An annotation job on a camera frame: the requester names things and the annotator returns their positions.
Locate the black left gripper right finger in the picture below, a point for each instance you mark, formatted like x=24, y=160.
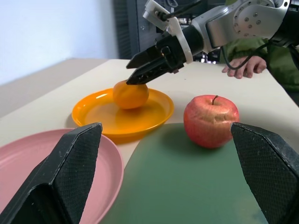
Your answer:
x=271, y=172

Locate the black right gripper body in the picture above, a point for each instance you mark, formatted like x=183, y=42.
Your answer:
x=171, y=52

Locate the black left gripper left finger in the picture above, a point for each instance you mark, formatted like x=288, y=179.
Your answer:
x=58, y=177

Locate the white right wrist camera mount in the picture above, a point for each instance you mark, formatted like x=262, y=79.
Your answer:
x=183, y=39

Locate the dark grey background cabinet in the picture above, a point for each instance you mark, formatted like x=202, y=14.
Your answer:
x=130, y=28

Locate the orange fruit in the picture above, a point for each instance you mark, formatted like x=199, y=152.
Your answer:
x=132, y=95

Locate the red apple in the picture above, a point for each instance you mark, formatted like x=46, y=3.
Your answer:
x=208, y=121

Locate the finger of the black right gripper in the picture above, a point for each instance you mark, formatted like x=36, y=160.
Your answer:
x=144, y=57
x=149, y=73

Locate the orange plastic plate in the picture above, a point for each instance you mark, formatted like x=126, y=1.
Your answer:
x=140, y=119

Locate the green plastic plate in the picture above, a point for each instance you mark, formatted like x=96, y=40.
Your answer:
x=177, y=184

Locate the person in green sleeve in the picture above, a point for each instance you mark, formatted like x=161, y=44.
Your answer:
x=280, y=63

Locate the pink plastic plate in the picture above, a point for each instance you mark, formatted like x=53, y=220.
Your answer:
x=109, y=168

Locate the bystander bare hand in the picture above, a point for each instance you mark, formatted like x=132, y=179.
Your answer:
x=247, y=67

